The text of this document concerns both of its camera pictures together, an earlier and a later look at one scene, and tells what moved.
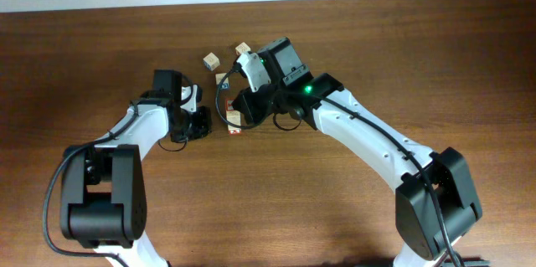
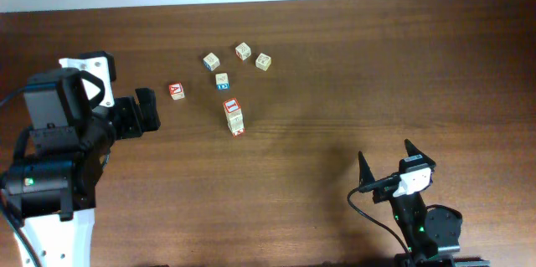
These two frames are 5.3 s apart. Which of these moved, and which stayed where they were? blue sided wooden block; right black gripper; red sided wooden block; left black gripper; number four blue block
Moved: right black gripper; left black gripper
Stayed: number four blue block; blue sided wooden block; red sided wooden block
